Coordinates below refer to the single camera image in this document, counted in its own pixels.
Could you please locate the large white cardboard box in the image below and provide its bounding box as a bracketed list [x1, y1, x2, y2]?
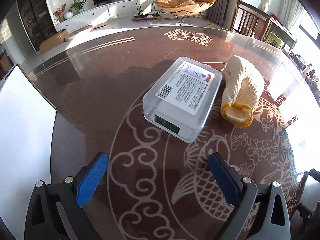
[1, 64, 56, 239]

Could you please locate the cream yellow rolled cloth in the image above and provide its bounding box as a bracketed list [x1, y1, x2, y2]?
[220, 55, 265, 127]

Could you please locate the clear plastic storage box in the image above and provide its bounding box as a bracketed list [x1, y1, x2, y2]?
[142, 56, 222, 143]

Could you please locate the brown cardboard box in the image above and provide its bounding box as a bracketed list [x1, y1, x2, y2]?
[40, 29, 68, 54]

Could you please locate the wooden chair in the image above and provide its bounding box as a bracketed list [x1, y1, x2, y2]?
[232, 0, 271, 41]

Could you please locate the red flower vase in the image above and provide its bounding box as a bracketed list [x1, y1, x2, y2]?
[53, 4, 66, 23]

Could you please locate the white tv cabinet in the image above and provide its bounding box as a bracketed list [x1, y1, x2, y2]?
[55, 0, 156, 33]

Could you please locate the dark glass display cabinet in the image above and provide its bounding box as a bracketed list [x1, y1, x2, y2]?
[17, 0, 56, 51]

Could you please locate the white cat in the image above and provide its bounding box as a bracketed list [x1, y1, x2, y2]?
[258, 0, 271, 13]

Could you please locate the green potted plant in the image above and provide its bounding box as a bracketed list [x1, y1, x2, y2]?
[69, 0, 87, 13]

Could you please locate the orange lounge chair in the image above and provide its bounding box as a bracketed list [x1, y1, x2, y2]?
[155, 0, 218, 16]

